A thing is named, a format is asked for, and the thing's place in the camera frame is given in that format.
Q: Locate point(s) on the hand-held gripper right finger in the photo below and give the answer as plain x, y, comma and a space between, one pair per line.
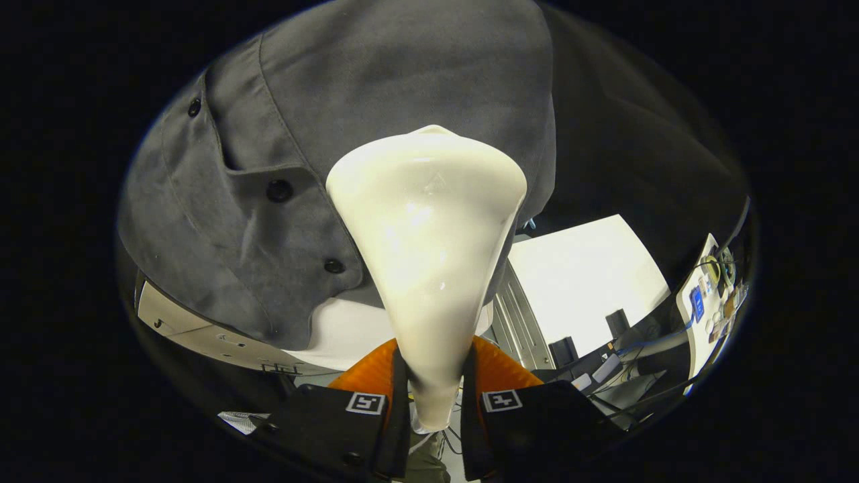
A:
550, 422

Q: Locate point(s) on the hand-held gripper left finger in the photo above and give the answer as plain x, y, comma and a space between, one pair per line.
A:
329, 429

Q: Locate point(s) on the white garment steamer head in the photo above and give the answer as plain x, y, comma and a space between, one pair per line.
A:
429, 255

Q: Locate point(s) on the grey button-up shirt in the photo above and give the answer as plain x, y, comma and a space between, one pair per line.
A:
376, 80

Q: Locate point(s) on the small black box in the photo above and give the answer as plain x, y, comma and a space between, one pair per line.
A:
618, 323
564, 351

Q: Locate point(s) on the silver foil sheet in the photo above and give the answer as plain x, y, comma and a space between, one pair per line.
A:
241, 421

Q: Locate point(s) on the white mannequin torso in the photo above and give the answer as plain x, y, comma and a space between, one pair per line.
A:
342, 332

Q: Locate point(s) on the grey metal locker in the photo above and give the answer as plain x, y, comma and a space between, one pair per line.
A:
523, 322

